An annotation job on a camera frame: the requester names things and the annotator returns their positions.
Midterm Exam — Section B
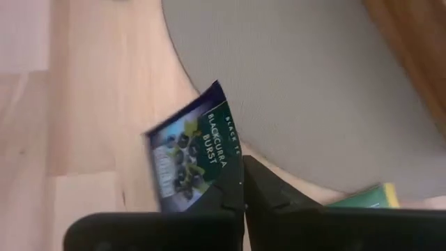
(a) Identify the green yellow lemon tea bag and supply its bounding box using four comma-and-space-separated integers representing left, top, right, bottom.
327, 182, 401, 209

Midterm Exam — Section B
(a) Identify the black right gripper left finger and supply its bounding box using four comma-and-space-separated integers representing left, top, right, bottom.
190, 174, 245, 251

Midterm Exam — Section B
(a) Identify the dark blue blackcurrant tea bag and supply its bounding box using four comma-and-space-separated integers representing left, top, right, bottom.
145, 79, 245, 213

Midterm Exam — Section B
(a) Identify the round grey table mat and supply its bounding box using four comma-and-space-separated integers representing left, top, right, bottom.
160, 0, 446, 201

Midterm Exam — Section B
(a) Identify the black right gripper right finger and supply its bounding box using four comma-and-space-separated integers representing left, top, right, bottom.
243, 155, 328, 251

